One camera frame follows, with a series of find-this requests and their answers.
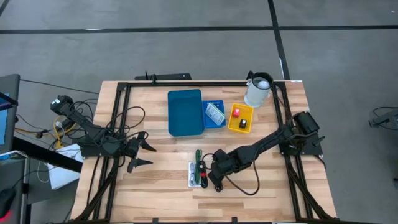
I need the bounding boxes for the black floor stand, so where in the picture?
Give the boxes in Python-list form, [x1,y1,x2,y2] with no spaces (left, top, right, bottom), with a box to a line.
[368,106,398,129]

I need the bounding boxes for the black aluminium table frame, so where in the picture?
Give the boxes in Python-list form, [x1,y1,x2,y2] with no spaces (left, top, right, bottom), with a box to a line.
[73,80,338,224]

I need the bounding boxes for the yellow plastic bin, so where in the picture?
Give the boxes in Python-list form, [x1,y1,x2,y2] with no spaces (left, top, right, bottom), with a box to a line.
[227,102,254,134]

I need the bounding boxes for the black box with antennas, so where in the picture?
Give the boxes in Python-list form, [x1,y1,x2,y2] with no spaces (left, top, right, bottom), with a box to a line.
[134,70,193,82]

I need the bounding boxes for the small blue plastic basket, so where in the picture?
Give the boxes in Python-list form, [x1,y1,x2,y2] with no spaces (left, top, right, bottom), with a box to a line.
[201,99,227,129]

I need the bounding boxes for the yellow cable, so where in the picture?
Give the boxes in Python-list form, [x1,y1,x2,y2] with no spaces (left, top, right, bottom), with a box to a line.
[14,114,78,150]

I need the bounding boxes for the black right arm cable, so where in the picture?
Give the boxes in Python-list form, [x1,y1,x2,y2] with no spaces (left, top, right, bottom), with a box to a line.
[223,161,261,197]

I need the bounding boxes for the black cable with red tie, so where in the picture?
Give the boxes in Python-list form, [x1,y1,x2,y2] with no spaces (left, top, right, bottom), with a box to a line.
[198,159,209,189]

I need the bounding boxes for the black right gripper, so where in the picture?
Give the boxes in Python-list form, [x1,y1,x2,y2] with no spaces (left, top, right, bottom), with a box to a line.
[207,151,241,193]

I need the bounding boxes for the white box with green edge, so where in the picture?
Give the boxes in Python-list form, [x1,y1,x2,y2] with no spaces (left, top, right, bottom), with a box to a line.
[205,101,226,126]

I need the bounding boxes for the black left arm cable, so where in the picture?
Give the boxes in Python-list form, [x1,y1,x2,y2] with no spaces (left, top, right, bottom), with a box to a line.
[104,105,147,141]

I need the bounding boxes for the black power cable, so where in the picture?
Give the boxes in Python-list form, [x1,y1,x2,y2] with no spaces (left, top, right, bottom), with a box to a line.
[201,152,217,170]

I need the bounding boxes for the large teal plastic bin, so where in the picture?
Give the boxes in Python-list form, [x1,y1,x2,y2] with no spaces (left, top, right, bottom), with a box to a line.
[167,88,206,138]

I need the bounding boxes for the black bar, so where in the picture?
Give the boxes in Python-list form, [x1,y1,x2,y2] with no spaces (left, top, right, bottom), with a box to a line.
[12,136,83,174]

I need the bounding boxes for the white box on floor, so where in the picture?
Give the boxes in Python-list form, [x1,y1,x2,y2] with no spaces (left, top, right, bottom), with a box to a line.
[46,143,85,190]

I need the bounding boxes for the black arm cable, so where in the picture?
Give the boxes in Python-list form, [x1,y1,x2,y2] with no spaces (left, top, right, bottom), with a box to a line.
[104,105,147,141]
[223,161,261,197]

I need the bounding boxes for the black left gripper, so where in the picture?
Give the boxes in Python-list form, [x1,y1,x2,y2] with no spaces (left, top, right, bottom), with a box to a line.
[125,131,157,174]

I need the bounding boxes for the white cylindrical container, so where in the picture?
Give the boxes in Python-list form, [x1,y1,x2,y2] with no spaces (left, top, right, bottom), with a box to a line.
[243,71,275,108]

